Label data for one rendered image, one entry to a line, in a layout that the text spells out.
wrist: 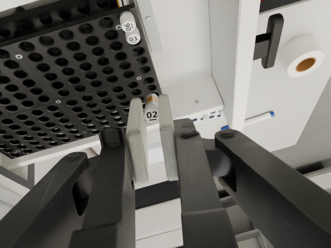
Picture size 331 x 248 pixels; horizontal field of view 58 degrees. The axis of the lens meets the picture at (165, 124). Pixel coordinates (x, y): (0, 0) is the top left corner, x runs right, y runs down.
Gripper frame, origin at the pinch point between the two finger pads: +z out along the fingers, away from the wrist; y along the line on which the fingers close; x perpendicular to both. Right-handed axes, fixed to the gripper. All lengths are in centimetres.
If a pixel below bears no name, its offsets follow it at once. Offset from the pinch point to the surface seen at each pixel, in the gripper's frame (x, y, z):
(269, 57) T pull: 0.8, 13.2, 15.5
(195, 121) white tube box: -15.6, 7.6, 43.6
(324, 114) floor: -96, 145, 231
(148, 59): 2.7, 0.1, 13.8
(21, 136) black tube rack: -4.8, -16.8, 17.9
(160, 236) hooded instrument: -63, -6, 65
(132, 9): 7.5, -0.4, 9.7
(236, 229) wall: -280, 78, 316
